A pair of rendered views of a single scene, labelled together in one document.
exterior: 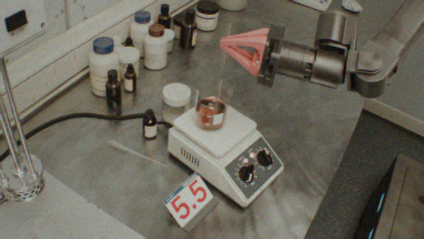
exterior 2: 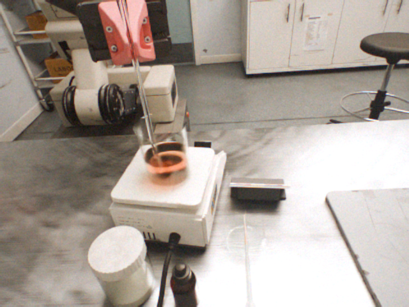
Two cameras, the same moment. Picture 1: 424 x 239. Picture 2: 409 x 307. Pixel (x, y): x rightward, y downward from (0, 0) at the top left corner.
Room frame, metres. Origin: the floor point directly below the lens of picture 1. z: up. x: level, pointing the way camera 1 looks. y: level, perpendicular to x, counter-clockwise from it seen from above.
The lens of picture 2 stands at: (0.61, 0.29, 1.08)
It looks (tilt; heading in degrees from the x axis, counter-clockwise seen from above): 36 degrees down; 248
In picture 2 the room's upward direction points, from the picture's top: 5 degrees counter-clockwise
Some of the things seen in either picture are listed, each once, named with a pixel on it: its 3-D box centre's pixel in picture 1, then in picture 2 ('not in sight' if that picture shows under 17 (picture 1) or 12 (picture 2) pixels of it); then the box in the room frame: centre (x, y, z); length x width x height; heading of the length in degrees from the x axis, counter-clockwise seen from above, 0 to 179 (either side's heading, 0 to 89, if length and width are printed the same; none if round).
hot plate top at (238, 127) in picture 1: (215, 125); (167, 173); (0.56, -0.01, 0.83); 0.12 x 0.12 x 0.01; 55
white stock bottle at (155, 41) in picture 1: (155, 46); not in sight; (0.84, 0.16, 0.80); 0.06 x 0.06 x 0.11
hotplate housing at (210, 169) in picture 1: (222, 147); (176, 183); (0.54, -0.03, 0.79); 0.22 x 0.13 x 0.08; 55
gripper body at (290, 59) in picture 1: (290, 59); (126, 25); (0.55, -0.12, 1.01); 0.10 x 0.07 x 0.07; 171
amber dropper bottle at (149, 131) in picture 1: (149, 122); (183, 283); (0.59, 0.12, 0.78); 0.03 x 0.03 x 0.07
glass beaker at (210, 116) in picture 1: (210, 106); (165, 153); (0.56, 0.00, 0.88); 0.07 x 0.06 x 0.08; 71
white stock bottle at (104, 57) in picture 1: (104, 66); not in sight; (0.72, 0.26, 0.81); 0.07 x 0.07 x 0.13
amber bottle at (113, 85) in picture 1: (113, 88); not in sight; (0.67, 0.22, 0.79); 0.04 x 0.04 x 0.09
